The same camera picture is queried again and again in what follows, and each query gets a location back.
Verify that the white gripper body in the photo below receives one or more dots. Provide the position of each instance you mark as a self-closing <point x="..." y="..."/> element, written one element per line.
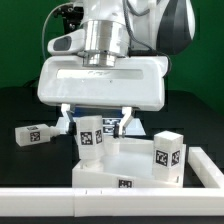
<point x="136" y="82"/>

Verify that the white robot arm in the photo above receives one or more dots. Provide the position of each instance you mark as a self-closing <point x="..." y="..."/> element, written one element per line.
<point x="117" y="57"/>

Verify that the white right fence bar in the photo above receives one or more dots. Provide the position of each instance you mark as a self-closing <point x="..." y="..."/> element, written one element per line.
<point x="206" y="170"/>

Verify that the white square tabletop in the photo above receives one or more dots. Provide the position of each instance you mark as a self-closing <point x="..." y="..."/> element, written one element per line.
<point x="129" y="163"/>

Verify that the white marker sheet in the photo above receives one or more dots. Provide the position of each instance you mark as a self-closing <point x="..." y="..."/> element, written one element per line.
<point x="135" y="127"/>

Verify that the white front fence bar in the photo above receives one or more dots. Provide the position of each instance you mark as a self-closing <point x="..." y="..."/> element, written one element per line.
<point x="81" y="202"/>

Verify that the white fence bar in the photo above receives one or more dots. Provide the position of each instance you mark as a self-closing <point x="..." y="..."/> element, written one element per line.
<point x="206" y="170"/>
<point x="81" y="202"/>

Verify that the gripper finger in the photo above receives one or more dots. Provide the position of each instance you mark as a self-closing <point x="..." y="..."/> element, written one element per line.
<point x="120" y="128"/>
<point x="68" y="118"/>

